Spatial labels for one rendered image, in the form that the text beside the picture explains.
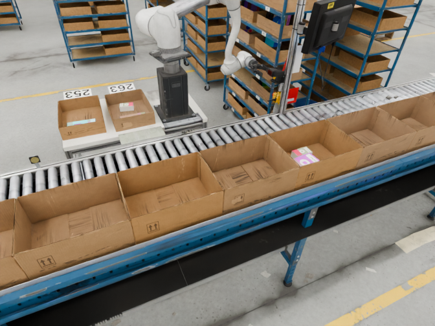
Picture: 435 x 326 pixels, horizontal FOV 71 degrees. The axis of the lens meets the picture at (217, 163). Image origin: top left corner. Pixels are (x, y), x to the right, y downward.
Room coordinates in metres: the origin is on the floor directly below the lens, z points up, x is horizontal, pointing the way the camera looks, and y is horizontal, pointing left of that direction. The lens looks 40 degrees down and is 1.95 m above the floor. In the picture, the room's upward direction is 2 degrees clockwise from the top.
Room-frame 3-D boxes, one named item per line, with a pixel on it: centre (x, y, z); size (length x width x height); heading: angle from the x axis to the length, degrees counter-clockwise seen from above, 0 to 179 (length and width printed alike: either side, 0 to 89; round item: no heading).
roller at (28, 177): (1.07, 1.00, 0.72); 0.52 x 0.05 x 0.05; 26
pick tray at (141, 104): (1.96, 0.66, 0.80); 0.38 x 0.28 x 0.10; 26
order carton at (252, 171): (1.12, -0.14, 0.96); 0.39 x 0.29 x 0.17; 116
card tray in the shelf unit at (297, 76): (2.83, -0.53, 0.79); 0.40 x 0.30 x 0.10; 27
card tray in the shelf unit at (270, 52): (2.84, -0.53, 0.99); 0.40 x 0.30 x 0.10; 22
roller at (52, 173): (1.13, 0.88, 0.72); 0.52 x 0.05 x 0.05; 26
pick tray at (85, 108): (1.84, 0.97, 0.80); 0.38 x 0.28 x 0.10; 23
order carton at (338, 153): (1.29, -0.50, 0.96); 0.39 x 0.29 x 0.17; 116
